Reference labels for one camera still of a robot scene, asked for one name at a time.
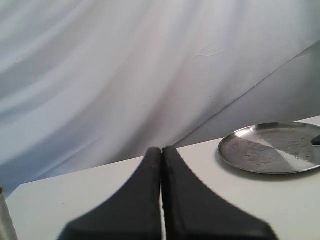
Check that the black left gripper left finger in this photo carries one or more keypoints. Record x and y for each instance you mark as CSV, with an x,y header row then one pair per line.
x,y
132,213

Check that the dark distant gripper tip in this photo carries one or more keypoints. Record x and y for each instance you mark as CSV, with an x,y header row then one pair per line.
x,y
316,140

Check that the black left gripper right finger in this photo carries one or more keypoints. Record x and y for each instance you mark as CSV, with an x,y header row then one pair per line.
x,y
192,211

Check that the round steel plate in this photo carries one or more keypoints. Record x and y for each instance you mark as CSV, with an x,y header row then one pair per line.
x,y
277,148

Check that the grey metal cylinder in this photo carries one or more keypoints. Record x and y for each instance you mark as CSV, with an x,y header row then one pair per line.
x,y
7,230

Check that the grey fabric backdrop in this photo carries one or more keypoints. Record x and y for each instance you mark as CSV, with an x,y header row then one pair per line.
x,y
85,83

